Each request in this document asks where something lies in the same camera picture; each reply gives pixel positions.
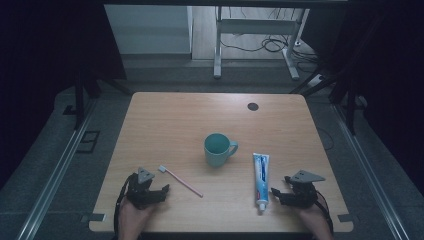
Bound thin black floor cable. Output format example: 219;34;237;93
316;127;335;152

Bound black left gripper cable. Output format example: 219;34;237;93
113;173;135;240

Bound white blue toothpaste tube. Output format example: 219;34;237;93
252;152;271;212

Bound person's left hand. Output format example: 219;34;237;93
118;196;158;234

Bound pink toothbrush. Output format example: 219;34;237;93
157;164;204;199

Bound metal floor rail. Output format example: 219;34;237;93
330;103;402;240
15;99;98;240

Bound person's right hand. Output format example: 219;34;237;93
297;195;331;234

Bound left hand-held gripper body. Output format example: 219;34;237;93
125;166;158;211

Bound teal mug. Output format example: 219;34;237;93
203;132;239;169

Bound black metal stand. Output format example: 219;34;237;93
73;63;133;132
289;64;368;136

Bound black floor cables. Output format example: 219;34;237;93
219;8;322;74

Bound white metal desk frame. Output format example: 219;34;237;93
213;5;312;81

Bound dark curtain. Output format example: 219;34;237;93
301;0;424;188
0;0;127;189

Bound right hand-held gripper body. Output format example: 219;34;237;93
289;169;326;210

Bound white panel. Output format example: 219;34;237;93
103;4;194;56

